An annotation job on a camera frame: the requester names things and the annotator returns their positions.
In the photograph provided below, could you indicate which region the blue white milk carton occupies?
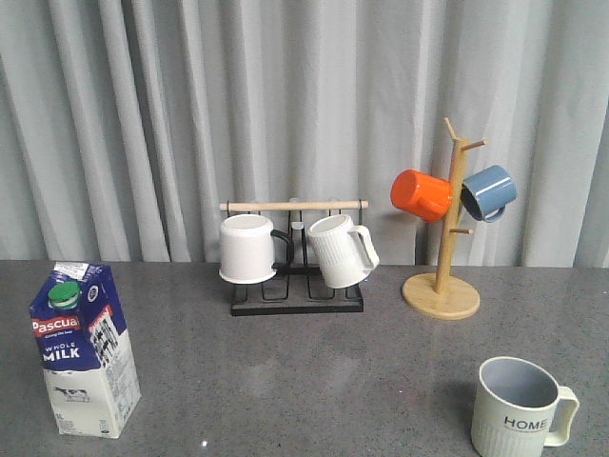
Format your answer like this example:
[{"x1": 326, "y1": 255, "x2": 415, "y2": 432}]
[{"x1": 29, "y1": 262, "x2": 141, "y2": 439}]

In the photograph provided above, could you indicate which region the cream HOME mug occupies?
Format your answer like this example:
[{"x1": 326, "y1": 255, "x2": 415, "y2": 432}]
[{"x1": 471, "y1": 356, "x2": 580, "y2": 456}]

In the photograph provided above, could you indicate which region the white ribbed mug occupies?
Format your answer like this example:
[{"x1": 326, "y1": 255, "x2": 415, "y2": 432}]
[{"x1": 307, "y1": 214, "x2": 380, "y2": 288}]

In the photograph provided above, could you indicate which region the orange mug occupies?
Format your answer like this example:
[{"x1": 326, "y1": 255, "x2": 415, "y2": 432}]
[{"x1": 390, "y1": 169, "x2": 452, "y2": 223}]

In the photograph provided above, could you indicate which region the wooden mug tree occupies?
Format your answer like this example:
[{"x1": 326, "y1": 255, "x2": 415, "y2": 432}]
[{"x1": 402, "y1": 117, "x2": 486, "y2": 320}]

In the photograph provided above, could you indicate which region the blue mug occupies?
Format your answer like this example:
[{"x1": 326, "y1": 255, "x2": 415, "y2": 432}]
[{"x1": 461, "y1": 165, "x2": 517, "y2": 223}]

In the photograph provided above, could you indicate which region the grey curtain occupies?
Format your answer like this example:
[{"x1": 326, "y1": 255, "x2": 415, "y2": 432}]
[{"x1": 1, "y1": 1, "x2": 608, "y2": 267}]

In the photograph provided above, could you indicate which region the white mug black handle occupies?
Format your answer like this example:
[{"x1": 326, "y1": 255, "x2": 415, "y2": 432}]
[{"x1": 219, "y1": 214, "x2": 294, "y2": 285}]

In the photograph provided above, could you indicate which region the black wire mug rack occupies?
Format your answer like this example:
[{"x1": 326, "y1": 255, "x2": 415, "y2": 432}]
[{"x1": 220, "y1": 198, "x2": 368, "y2": 316}]

